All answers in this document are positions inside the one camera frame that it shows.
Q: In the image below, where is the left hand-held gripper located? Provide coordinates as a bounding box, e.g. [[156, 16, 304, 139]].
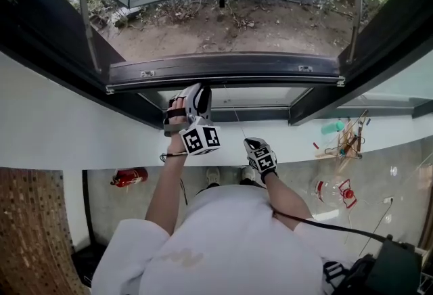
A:
[[163, 83, 222, 156]]

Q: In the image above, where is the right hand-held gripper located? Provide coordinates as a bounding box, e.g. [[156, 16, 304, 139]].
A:
[[243, 137, 279, 175]]

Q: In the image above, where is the person's left forearm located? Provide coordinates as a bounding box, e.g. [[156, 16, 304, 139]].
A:
[[144, 133, 189, 237]]

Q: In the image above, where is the person's right forearm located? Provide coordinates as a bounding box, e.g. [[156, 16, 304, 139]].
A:
[[262, 172, 315, 231]]

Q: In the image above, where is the dark framed window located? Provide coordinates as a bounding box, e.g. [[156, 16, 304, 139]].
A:
[[0, 0, 433, 129]]

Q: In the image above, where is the person's left hand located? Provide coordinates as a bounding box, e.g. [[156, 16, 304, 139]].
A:
[[167, 97, 189, 135]]

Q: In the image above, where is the person's right white shoe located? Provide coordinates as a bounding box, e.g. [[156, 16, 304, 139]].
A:
[[240, 165, 256, 185]]

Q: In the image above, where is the person's white shoe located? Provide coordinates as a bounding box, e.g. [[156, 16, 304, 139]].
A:
[[205, 166, 221, 187], [240, 165, 256, 185]]

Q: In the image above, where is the person's left white shoe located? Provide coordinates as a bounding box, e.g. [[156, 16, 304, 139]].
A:
[[205, 166, 221, 187]]

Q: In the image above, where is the green bottle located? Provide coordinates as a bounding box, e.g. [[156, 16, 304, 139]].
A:
[[320, 120, 346, 136]]

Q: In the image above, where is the clear water jug red cap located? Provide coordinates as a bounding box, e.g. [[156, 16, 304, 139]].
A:
[[311, 178, 358, 212]]

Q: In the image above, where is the pile of clothes hangers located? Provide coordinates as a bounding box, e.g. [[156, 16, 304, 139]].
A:
[[312, 108, 371, 170]]

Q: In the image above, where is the red fire extinguisher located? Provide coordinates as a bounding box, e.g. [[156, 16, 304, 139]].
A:
[[109, 166, 150, 188]]

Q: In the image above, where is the person's white shirt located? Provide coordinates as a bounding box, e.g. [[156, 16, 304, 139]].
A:
[[91, 184, 357, 295]]

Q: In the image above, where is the black backpack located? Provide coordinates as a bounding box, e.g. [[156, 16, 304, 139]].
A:
[[322, 235, 424, 295]]

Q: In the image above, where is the white pull cord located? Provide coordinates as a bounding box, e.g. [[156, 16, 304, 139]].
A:
[[223, 83, 247, 143]]

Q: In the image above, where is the thick black cable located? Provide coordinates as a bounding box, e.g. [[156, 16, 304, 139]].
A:
[[271, 208, 390, 244]]

